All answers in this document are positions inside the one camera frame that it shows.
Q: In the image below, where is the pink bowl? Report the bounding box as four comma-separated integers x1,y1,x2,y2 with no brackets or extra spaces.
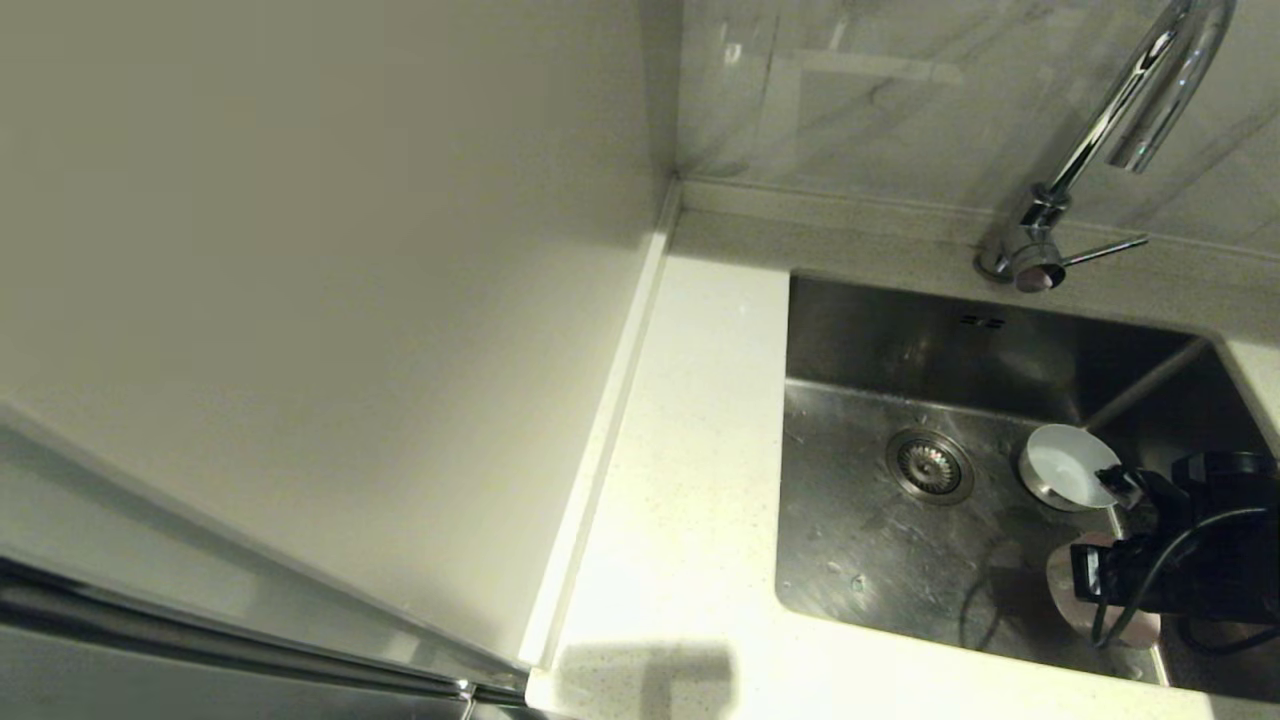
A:
1045,530,1163,651

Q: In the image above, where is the light blue bowl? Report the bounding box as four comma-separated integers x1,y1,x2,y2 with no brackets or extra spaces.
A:
1018,423,1123,513

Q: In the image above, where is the stainless steel sink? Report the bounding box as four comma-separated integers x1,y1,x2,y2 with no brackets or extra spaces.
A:
775,272,1280,703

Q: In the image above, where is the round metal drain strainer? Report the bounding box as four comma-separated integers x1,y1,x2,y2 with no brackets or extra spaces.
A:
885,428,976,506

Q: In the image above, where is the chrome gooseneck faucet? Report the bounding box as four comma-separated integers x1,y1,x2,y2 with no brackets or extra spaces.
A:
975,0,1239,294

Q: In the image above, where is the tall white cabinet panel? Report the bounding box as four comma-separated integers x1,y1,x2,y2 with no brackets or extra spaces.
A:
0,0,683,691

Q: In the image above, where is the stainless steel appliance door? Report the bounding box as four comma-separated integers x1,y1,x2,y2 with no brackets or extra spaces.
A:
0,620,471,720

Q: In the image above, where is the black cable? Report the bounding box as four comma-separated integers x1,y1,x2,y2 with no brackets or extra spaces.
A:
1090,508,1280,656

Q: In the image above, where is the chrome handle bar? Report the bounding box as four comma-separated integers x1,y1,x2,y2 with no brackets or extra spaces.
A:
0,555,551,720

